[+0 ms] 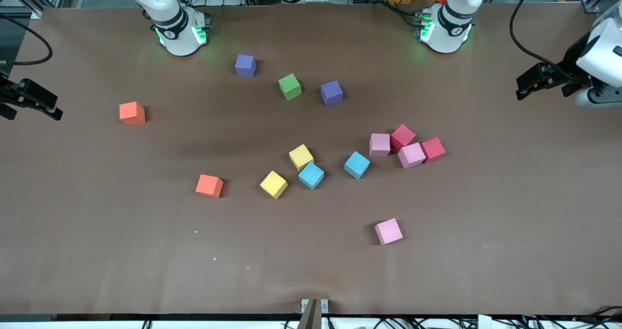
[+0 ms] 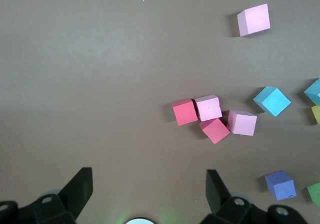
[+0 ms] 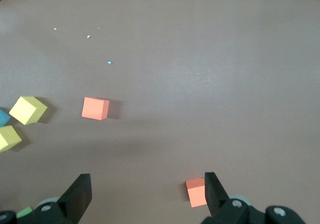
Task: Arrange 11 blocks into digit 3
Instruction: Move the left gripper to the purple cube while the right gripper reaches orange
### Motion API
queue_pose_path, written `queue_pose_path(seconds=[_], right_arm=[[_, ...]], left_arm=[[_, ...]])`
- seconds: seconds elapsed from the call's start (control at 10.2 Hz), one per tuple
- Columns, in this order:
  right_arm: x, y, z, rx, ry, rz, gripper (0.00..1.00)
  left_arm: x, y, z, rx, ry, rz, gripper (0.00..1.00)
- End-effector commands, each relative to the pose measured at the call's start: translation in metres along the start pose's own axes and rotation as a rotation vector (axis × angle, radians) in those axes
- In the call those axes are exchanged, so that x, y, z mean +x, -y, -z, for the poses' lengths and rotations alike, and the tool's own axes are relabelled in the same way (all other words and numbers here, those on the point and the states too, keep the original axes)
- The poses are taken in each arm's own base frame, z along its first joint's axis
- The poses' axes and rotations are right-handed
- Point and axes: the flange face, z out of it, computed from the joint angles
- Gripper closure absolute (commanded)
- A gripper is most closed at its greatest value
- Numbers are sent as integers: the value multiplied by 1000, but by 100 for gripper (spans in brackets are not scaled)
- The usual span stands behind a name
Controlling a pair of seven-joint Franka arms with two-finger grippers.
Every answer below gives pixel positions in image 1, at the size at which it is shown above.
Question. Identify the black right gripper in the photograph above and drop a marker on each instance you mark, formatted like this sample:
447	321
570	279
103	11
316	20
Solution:
7	94

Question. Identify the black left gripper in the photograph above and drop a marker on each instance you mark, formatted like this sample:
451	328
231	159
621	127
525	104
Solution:
576	60

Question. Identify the orange foam cube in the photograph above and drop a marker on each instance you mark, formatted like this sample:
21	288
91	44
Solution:
209	185
132	113

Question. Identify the purple foam cube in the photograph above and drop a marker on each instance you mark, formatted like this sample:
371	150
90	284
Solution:
332	93
245	65

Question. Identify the green foam cube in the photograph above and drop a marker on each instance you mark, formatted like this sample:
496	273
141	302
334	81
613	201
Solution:
290	86

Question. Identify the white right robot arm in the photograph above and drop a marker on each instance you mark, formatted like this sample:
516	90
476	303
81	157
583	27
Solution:
182	44

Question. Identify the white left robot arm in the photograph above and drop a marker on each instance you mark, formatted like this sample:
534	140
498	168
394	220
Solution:
444	32

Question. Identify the paper table cover sheet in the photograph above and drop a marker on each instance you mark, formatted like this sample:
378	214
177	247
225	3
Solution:
97	222

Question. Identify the red foam cube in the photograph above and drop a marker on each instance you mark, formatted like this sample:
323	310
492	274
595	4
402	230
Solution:
434	149
403	136

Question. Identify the dented pink foam cube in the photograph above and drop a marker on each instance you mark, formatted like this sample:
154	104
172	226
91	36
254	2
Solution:
411	155

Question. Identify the blue foam cube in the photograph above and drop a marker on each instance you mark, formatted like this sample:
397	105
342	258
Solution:
357	164
311	175

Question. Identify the yellow foam cube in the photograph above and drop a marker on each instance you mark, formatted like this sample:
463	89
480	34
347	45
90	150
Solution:
273	184
301	157

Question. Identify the metal mount bracket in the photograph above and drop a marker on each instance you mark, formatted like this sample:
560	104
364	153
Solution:
311	314

